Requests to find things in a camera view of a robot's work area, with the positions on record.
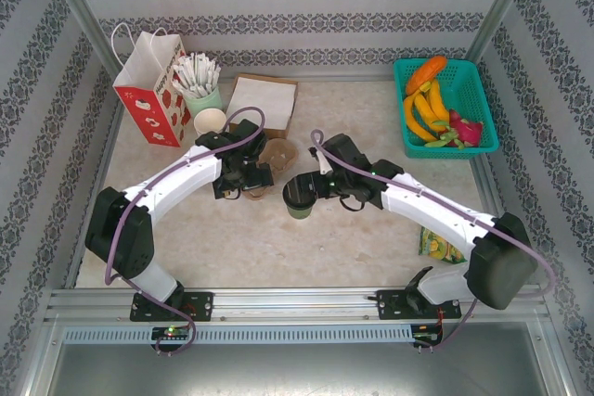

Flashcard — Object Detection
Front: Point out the pink toy dragon fruit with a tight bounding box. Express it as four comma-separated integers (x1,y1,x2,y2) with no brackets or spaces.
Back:
445,109,484,147

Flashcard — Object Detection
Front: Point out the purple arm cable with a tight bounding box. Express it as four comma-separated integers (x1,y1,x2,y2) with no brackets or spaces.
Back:
104,106,266,356
308,129,558,351

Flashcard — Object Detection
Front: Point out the mint green holder cup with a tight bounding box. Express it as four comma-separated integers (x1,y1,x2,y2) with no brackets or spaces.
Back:
182,83,223,114

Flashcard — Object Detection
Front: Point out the teal plastic basket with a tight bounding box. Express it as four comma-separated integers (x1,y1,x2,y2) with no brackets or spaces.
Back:
393,57,500,160

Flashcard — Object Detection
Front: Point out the white napkin stack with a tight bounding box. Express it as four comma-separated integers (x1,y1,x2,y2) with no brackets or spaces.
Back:
230,75,298,131

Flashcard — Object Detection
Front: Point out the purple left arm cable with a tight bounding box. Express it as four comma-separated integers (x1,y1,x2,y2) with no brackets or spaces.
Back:
104,106,266,356

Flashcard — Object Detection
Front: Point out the yellow toy banana bunch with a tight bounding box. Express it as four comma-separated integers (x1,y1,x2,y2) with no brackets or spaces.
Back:
402,79,452,145

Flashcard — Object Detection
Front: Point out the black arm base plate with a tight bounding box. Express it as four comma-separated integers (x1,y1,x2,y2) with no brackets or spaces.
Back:
374,288,463,322
129,291,214,323

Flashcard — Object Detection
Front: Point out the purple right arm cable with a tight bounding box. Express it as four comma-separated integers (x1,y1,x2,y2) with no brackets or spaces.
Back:
308,129,558,351

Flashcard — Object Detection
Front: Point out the grey slotted cable duct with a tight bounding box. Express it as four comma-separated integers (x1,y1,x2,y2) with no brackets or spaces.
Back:
62,324,446,346

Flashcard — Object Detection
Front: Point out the aluminium mounting rail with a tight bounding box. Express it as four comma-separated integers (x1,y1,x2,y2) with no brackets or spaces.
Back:
44,287,547,323

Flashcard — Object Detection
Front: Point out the yellow green candy bag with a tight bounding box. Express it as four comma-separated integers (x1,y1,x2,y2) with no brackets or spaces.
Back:
417,225,470,263

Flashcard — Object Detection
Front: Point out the brown pulp cup carrier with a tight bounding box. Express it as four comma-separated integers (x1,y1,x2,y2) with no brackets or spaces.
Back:
240,137,300,202

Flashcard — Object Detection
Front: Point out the aluminium frame post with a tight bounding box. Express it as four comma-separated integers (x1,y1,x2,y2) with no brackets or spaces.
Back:
39,0,132,89
465,0,543,63

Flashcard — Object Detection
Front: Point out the orange toy fruit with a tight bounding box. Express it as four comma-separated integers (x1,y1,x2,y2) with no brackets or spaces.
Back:
407,56,447,94

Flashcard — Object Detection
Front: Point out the white red paper gift bag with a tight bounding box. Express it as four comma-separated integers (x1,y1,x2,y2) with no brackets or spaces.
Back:
110,22,187,148

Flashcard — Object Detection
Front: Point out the green toy pea pod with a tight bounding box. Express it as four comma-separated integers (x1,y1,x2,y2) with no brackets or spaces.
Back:
425,131,468,150

